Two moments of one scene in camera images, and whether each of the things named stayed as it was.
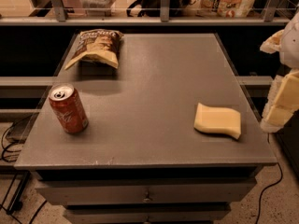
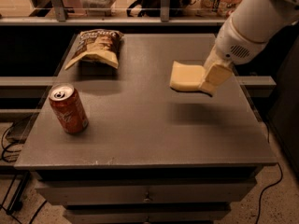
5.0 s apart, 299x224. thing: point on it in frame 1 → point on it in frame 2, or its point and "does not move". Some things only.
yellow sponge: [221, 120] → [186, 77]
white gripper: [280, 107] → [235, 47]
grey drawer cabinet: [165, 137] does not move
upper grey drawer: [143, 192] does not move
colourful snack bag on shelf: [235, 1] does not move
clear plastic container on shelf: [98, 1] does not move
